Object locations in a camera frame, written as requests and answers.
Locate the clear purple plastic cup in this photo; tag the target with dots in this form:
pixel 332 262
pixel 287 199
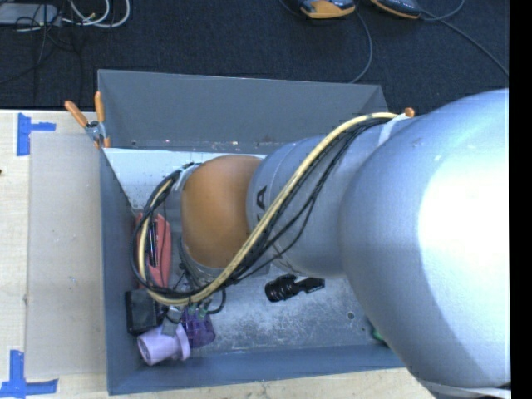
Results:
pixel 201 331

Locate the black box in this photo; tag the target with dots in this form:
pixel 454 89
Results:
pixel 140 312

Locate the red flat block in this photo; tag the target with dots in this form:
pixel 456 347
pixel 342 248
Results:
pixel 163 247

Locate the grey metal bin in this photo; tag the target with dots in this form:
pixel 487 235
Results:
pixel 266 326

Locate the black ribbed cylinder tool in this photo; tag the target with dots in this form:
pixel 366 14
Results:
pixel 282 288

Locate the pale cardboard board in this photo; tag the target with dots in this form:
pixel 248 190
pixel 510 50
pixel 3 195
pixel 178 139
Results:
pixel 62 243

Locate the small green object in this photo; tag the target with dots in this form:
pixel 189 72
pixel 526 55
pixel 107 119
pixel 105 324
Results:
pixel 377 335

